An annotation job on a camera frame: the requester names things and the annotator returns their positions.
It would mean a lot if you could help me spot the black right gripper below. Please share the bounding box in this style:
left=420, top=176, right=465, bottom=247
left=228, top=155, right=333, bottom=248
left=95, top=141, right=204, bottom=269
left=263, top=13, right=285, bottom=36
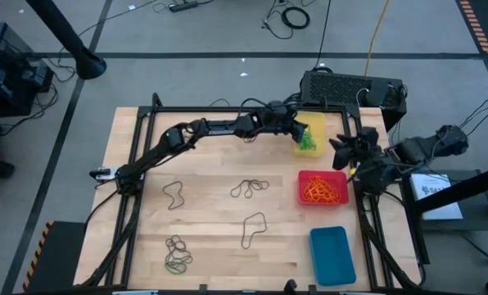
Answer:
left=328, top=126, right=382, bottom=171

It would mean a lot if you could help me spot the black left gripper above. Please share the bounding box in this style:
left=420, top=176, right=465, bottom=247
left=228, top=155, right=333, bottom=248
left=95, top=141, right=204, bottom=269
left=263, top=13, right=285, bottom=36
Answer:
left=264, top=101, right=310, bottom=144

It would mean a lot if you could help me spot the orange rubber band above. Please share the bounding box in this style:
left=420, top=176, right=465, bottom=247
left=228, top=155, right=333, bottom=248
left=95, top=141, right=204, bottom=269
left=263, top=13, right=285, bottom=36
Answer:
left=315, top=176, right=339, bottom=197
left=303, top=184, right=323, bottom=204
left=309, top=190, right=339, bottom=205
left=319, top=186, right=342, bottom=204
left=313, top=179, right=337, bottom=202
left=323, top=182, right=343, bottom=202
left=309, top=175, right=331, bottom=196
left=305, top=188, right=331, bottom=205
left=303, top=178, right=327, bottom=200

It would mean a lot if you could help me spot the bottom-left rubber band pile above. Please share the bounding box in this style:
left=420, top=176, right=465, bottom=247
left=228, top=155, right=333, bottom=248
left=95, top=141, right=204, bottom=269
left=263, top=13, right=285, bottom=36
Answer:
left=165, top=245, right=193, bottom=266

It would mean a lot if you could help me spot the yellow plastic basket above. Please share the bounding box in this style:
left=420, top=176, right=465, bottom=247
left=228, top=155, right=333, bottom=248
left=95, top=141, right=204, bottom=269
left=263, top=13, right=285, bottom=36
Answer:
left=293, top=110, right=327, bottom=158

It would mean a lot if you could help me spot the red plastic basket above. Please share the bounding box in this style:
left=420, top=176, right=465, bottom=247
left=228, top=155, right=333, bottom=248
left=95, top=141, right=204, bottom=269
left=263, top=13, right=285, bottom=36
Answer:
left=297, top=170, right=350, bottom=207

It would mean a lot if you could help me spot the black mesh computer case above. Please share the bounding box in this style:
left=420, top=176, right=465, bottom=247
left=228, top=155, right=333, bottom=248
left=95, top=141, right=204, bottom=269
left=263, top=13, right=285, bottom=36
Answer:
left=300, top=70, right=408, bottom=132

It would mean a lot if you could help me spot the white paper sign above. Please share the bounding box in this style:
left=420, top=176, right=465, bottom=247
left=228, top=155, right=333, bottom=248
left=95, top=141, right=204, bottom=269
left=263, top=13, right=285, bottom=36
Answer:
left=410, top=173, right=464, bottom=221

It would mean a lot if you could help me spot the blue plastic basket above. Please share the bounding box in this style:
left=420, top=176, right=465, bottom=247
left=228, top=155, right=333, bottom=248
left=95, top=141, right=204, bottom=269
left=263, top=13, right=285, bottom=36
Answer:
left=309, top=225, right=358, bottom=287

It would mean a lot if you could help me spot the black side stand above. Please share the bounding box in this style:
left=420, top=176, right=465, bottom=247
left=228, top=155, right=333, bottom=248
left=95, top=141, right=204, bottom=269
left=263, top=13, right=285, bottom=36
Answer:
left=399, top=161, right=488, bottom=266

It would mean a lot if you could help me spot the black power strip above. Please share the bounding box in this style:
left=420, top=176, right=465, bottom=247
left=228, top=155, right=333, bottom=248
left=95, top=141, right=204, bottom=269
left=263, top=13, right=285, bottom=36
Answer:
left=169, top=1, right=200, bottom=13

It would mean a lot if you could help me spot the pale blue strip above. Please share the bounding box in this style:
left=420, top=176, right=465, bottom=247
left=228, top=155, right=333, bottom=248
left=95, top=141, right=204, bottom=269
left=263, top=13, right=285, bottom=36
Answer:
left=111, top=289, right=160, bottom=295

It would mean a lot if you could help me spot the black floor pole stand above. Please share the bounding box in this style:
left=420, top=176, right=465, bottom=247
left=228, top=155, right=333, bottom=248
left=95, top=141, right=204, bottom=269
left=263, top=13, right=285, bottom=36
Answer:
left=25, top=0, right=108, bottom=81

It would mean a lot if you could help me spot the black equipment cart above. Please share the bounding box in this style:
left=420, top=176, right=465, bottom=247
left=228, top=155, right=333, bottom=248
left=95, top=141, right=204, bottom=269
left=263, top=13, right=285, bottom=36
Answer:
left=0, top=20, right=56, bottom=119

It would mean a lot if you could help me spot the long black power cable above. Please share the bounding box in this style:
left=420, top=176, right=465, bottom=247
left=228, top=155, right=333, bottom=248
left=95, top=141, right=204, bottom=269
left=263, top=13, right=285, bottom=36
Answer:
left=312, top=0, right=332, bottom=70

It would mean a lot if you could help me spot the thin loose black cable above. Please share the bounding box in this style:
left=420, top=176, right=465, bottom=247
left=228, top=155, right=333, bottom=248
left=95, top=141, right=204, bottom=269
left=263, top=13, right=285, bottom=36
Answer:
left=262, top=0, right=294, bottom=41

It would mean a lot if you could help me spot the black aluminium table frame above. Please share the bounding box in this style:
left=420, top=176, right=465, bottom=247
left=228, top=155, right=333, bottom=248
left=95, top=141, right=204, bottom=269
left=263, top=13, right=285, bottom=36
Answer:
left=79, top=93, right=425, bottom=293

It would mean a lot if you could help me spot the coiled black cable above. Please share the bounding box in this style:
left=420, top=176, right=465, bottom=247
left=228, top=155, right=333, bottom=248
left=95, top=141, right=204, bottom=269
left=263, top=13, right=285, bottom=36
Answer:
left=281, top=6, right=311, bottom=30

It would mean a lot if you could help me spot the yellow floor cable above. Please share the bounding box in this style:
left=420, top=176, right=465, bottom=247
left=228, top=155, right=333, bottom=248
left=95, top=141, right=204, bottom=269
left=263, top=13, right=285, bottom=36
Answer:
left=364, top=0, right=391, bottom=77

